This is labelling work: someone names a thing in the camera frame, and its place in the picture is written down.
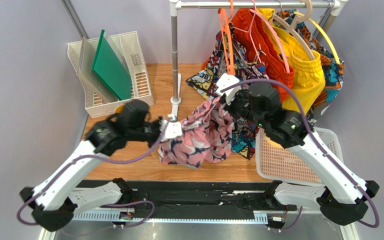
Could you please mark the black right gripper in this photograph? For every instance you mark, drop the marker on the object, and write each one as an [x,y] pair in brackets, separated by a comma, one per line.
[233,105]

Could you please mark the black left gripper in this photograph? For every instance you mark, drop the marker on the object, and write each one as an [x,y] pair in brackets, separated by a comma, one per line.
[157,123]

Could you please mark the pink shark print shorts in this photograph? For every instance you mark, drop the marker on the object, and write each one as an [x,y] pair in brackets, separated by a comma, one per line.
[206,137]

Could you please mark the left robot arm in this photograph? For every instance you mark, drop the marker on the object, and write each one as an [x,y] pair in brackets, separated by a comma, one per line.
[53,203]

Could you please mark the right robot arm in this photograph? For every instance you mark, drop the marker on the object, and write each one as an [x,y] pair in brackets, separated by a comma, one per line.
[342,197]

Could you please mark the orange plastic hanger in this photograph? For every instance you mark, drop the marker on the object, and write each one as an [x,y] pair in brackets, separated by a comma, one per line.
[226,37]

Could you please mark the comic print shorts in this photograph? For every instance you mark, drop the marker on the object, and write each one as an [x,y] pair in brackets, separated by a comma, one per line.
[204,82]

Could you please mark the yellow shorts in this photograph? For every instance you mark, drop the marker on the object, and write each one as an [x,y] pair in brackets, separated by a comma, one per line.
[308,78]

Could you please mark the pink plastic hanger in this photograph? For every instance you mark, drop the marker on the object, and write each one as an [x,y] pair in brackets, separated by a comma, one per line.
[254,32]

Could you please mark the blue orange patterned shorts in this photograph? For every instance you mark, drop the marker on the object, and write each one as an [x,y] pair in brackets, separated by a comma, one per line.
[333,75]

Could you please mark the yellow plastic hanger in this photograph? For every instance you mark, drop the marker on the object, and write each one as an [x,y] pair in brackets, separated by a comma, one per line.
[305,32]

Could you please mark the yellow cup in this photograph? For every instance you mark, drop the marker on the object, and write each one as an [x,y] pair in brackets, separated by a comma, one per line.
[119,109]

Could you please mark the white plastic file rack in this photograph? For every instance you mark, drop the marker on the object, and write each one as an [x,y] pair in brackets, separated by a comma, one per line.
[130,50]

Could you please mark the white plastic laundry basket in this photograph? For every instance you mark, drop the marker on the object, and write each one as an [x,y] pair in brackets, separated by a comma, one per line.
[273,162]

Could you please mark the green plastic board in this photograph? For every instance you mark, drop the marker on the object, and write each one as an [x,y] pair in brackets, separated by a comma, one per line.
[108,66]

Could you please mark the grey plastic board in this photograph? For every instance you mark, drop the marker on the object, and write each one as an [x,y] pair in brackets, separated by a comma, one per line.
[86,74]

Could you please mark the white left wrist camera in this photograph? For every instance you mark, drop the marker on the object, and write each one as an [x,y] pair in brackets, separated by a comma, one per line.
[170,128]

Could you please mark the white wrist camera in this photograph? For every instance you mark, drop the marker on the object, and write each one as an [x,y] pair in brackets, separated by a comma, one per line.
[227,85]
[170,128]

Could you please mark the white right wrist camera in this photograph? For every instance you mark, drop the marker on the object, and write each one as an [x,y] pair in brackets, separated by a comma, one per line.
[227,85]

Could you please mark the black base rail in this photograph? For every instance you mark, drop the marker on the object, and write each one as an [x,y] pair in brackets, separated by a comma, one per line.
[199,200]

